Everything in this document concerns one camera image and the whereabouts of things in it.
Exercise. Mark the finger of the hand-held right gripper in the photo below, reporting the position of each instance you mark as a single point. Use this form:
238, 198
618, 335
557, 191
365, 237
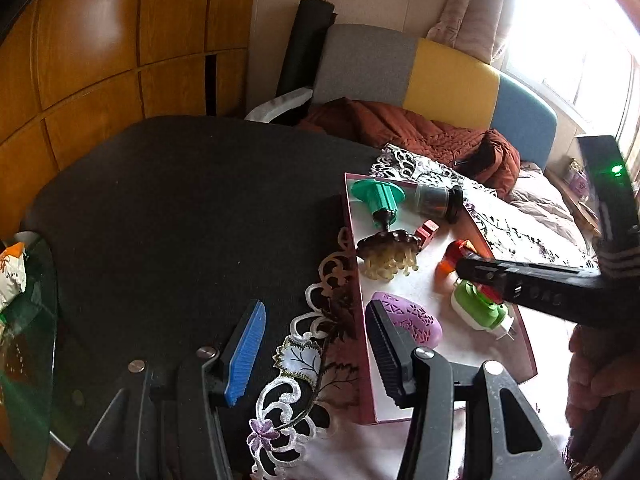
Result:
492, 277

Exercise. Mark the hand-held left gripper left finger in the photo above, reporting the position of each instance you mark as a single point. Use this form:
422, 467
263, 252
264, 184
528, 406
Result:
245, 355

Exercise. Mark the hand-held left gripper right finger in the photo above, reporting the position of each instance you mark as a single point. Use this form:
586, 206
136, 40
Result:
390, 355

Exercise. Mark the green round plug-in device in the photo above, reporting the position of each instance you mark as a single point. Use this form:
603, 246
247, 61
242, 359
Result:
480, 312

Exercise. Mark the red plastic toy piece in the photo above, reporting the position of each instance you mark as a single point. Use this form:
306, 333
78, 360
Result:
460, 247

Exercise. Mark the purple egg-shaped case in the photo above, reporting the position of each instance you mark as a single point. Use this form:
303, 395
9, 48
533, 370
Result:
420, 320

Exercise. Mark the pink-rimmed white tray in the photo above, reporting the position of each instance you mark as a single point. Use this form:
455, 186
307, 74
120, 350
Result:
422, 285

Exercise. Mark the red puzzle block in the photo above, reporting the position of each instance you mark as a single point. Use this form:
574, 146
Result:
427, 234

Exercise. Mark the clear jar with black lid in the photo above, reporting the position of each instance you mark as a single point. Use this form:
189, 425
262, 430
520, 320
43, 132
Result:
432, 200

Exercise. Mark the person's right hand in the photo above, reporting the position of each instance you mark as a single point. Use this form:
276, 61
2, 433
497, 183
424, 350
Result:
605, 380

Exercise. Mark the pink patterned box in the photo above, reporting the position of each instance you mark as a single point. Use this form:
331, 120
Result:
580, 185

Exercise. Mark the beige duvet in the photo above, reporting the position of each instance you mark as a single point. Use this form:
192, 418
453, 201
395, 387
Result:
545, 200

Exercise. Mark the white floral tablecloth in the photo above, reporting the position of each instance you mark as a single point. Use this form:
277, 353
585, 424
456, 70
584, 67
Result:
360, 452

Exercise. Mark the brown quilted blanket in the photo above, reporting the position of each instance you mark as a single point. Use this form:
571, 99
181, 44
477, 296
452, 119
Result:
425, 130

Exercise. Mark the grey yellow blue headboard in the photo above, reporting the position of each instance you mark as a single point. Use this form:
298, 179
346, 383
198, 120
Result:
450, 80

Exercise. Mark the bright window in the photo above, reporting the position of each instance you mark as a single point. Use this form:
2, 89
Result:
575, 35

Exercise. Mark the round glass table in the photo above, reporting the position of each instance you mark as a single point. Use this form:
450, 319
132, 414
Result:
30, 385

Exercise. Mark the white orange snack packet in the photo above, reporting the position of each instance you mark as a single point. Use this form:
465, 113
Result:
12, 275

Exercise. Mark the white curved armrest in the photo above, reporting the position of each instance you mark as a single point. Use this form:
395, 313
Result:
280, 105

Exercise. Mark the beige curtain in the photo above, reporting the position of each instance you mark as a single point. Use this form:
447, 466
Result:
475, 5

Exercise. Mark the black rolled mat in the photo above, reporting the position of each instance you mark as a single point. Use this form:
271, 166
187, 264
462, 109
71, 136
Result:
305, 45

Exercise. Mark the wooden wardrobe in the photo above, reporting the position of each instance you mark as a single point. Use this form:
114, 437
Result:
100, 35

